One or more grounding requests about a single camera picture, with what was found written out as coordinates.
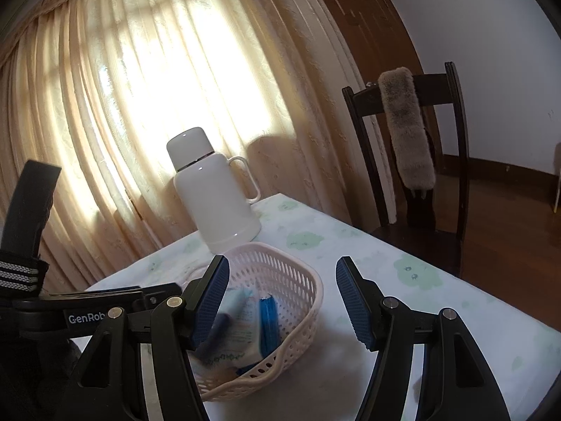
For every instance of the beige curtain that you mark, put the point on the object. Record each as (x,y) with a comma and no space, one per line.
(98,87)

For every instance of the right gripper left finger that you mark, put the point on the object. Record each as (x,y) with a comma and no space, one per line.
(208,302)

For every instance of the dark wooden chair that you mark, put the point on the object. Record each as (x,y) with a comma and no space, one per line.
(419,235)

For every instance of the white thermos jug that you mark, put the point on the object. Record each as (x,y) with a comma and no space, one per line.
(208,189)

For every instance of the blue snack box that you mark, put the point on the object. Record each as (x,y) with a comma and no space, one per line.
(269,336)

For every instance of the pink white snack packet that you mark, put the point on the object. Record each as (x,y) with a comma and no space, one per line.
(233,341)

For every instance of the brown wooden door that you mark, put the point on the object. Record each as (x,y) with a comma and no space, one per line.
(379,41)

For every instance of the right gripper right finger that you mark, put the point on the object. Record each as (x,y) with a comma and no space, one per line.
(456,382)

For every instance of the pink plastic basket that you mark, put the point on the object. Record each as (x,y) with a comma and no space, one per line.
(298,292)

